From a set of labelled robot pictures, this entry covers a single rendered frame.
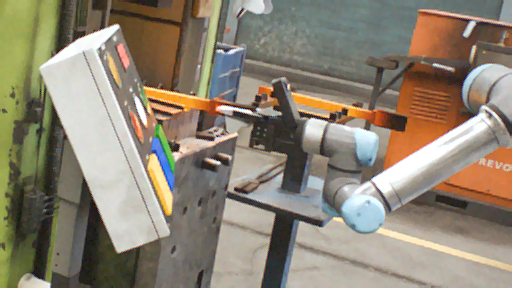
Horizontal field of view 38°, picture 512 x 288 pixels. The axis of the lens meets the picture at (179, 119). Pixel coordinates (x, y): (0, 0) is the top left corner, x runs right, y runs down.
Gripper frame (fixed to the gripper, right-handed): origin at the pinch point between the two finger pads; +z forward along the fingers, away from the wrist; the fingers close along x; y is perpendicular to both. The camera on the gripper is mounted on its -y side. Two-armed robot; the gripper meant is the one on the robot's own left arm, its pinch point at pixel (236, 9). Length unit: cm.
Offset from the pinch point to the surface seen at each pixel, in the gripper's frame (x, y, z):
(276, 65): 765, -152, 206
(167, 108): 9.2, -2.8, 30.4
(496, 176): 367, 95, 64
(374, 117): 58, 31, 13
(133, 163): -56, 18, 12
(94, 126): -58, 11, 11
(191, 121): 17.7, 1.4, 32.3
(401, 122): 60, 37, 10
